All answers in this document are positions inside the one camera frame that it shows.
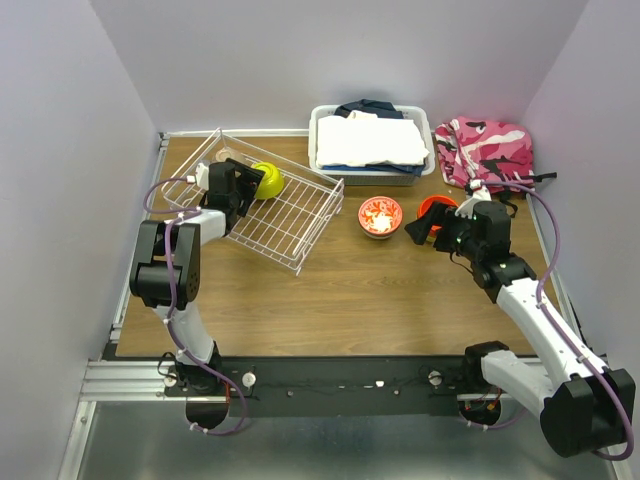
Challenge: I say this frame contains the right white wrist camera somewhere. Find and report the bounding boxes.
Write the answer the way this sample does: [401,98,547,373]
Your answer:
[456,179,491,219]

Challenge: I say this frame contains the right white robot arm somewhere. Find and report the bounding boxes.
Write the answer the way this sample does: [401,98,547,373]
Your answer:
[405,201,636,461]

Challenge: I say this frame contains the white plastic laundry basket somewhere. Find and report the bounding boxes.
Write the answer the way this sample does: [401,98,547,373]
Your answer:
[308,105,436,186]

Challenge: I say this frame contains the dark blue clothes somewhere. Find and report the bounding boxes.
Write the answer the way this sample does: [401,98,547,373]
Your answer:
[334,99,404,120]

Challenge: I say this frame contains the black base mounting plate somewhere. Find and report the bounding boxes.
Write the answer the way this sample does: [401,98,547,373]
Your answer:
[164,354,521,419]

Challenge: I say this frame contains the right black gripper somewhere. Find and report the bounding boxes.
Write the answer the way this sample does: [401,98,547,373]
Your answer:
[404,199,483,261]

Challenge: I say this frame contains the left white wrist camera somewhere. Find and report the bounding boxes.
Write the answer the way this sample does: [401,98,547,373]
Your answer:
[186,161,210,191]

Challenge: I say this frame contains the white folded cloth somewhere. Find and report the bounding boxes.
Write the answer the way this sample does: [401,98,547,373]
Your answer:
[316,114,429,168]

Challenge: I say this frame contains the beige bowl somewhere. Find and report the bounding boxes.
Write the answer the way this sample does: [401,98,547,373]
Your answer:
[214,147,251,166]

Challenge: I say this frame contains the white wire dish rack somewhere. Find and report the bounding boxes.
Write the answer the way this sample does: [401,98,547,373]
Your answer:
[158,129,345,273]

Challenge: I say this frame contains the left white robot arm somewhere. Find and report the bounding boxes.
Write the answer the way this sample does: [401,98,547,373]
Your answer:
[129,158,265,395]

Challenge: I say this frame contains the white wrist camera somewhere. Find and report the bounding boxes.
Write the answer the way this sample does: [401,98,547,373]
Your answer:
[456,179,491,219]
[186,161,210,191]

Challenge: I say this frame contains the aluminium table frame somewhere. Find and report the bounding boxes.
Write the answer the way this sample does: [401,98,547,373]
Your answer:
[57,128,621,480]

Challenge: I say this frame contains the pink camouflage garment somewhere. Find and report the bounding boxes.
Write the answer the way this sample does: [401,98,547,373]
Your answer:
[434,116,557,214]

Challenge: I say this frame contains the white bowl orange pattern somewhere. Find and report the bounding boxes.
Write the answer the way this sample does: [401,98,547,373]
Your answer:
[357,196,403,240]

